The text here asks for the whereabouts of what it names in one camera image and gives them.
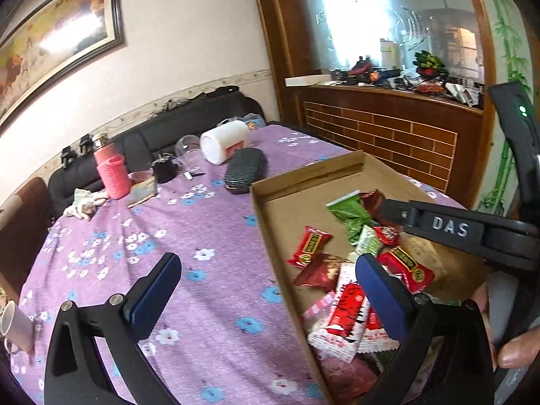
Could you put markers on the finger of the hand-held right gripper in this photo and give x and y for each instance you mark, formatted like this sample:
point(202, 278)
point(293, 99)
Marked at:
point(422, 219)

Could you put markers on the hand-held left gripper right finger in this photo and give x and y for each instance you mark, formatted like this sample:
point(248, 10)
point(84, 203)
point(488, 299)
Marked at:
point(379, 299)

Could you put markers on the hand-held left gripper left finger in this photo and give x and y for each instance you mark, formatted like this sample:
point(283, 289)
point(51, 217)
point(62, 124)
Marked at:
point(156, 291)

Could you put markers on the tan biscuit packet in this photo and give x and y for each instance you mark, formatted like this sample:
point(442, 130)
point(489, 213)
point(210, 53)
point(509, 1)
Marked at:
point(426, 249)

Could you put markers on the white red snack packet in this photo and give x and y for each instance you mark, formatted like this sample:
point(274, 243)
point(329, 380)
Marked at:
point(344, 320)
point(375, 335)

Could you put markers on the small red snack packet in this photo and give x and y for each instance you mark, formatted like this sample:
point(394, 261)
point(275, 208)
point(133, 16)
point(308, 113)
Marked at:
point(386, 235)

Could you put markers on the green white snack packet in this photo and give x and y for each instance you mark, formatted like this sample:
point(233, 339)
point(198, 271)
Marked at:
point(368, 242)

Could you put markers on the pink long snack packet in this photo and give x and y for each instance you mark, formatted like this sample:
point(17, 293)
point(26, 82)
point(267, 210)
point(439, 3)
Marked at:
point(318, 306)

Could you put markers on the green leaf-print snack packet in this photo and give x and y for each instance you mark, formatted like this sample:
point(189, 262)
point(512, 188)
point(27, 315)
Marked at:
point(350, 215)

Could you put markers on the cardboard box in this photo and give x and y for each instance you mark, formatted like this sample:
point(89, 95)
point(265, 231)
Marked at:
point(291, 219)

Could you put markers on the person's right hand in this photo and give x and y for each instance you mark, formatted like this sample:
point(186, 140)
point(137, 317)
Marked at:
point(519, 348)

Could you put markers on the purple floral tablecloth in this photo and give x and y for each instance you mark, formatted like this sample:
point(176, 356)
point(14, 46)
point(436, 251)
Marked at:
point(190, 228)

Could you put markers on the wooden brick-pattern counter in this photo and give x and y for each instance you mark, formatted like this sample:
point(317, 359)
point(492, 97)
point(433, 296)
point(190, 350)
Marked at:
point(379, 135)

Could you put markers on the colourful flat packet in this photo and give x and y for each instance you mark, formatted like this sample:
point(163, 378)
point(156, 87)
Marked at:
point(141, 192)

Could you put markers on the crumpled tissue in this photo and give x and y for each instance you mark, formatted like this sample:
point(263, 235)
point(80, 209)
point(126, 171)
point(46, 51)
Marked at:
point(84, 206)

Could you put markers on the pile of assorted clutter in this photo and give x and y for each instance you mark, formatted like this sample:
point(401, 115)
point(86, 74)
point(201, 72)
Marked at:
point(422, 86)

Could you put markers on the small black cup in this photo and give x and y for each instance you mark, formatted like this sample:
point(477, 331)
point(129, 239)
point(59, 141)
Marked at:
point(164, 172)

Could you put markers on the pink sleeved bottle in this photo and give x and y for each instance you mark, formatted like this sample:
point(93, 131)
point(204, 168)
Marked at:
point(114, 177)

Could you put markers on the green yellow toy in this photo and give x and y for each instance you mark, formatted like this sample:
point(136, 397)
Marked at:
point(428, 60)

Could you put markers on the brown chair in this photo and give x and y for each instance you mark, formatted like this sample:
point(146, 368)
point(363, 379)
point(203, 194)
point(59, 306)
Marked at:
point(21, 236)

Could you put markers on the white mug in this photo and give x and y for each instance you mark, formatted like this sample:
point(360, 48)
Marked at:
point(14, 329)

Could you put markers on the clear glass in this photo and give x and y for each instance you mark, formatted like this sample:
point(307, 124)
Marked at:
point(187, 147)

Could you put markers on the black woven glasses case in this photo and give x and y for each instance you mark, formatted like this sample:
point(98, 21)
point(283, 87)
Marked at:
point(244, 171)

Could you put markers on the white bottle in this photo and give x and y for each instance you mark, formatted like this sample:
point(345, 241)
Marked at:
point(390, 55)

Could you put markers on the white plastic jar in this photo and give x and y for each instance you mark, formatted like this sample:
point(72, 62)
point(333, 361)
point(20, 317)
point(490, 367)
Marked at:
point(219, 143)

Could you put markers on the black clip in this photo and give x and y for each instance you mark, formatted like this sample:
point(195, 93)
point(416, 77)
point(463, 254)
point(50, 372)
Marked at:
point(86, 143)
point(67, 157)

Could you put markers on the black sofa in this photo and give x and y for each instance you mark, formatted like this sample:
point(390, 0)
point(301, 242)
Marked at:
point(168, 130)

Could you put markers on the white flat board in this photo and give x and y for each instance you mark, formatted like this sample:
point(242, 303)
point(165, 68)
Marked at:
point(308, 80)

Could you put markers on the blue printed plastic bag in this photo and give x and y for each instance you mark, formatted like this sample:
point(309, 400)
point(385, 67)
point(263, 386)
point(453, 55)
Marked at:
point(255, 123)

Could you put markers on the wooden framed glass partition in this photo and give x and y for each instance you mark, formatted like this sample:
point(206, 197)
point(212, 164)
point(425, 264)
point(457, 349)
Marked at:
point(274, 29)

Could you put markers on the framed painting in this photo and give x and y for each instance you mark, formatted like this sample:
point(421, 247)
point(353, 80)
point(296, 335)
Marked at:
point(50, 42)

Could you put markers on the bamboo wall mural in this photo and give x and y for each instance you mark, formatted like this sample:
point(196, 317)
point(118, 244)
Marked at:
point(504, 29)

